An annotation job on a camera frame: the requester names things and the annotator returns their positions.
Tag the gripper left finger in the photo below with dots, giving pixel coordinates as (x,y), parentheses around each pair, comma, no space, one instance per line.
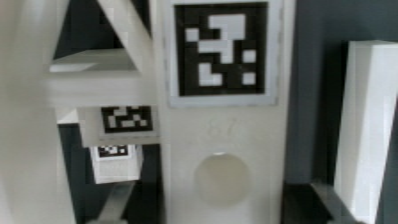
(132,205)

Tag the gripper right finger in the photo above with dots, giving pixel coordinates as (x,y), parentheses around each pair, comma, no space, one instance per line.
(313,205)

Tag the white chair back frame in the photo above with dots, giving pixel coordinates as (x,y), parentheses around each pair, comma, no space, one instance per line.
(203,66)

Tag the white chair leg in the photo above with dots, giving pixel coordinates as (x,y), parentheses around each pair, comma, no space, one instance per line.
(116,163)
(120,125)

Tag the white left fence bar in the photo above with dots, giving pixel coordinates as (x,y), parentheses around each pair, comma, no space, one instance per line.
(367,125)

